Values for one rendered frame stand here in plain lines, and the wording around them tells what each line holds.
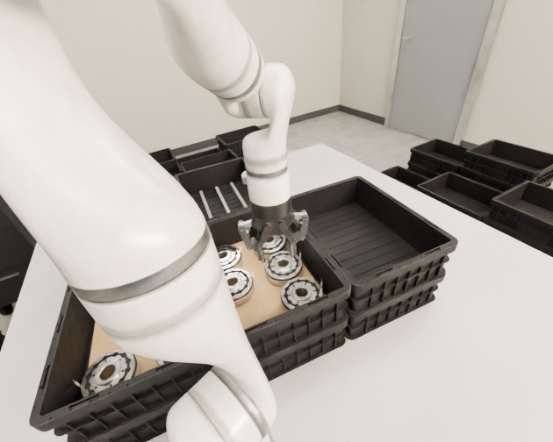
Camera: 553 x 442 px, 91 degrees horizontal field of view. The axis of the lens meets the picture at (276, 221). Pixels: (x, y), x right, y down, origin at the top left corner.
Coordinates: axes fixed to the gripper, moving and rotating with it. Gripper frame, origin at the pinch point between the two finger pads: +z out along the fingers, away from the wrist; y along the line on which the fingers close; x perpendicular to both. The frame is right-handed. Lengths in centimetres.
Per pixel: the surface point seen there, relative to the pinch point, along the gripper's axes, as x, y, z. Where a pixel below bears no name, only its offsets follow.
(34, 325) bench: 20, -77, 32
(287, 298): -0.9, 1.2, 14.4
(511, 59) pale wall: 197, 240, 6
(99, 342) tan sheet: -0.3, -44.1, 18.2
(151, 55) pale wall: 335, -87, -19
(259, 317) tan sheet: -2.3, -6.2, 17.5
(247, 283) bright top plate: 6.1, -8.0, 14.5
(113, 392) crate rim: -17.8, -31.2, 8.1
